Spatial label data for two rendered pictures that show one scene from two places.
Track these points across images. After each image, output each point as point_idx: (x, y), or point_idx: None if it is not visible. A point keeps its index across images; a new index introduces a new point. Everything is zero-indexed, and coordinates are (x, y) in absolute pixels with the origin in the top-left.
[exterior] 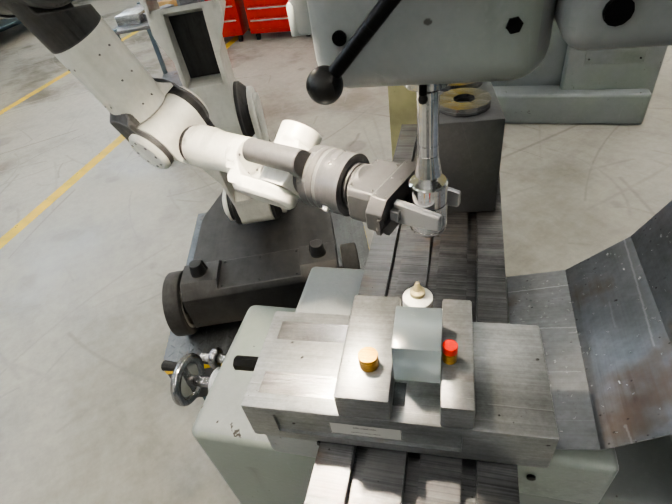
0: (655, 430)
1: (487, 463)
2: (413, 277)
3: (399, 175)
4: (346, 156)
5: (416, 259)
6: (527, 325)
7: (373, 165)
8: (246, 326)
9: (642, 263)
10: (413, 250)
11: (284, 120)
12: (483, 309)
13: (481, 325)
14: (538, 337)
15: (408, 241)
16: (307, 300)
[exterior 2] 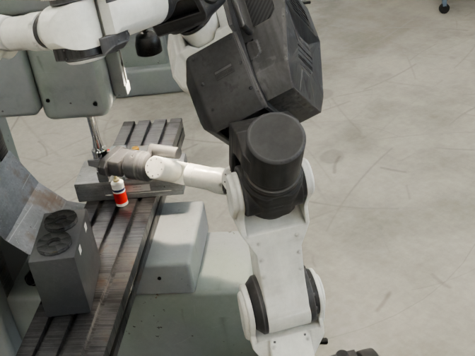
0: (49, 191)
1: None
2: (119, 225)
3: (109, 154)
4: (130, 151)
5: (116, 234)
6: (78, 184)
7: (120, 158)
8: (244, 275)
9: (12, 226)
10: (116, 238)
11: (160, 157)
12: (90, 215)
13: (95, 181)
14: (75, 181)
15: (119, 243)
16: (187, 243)
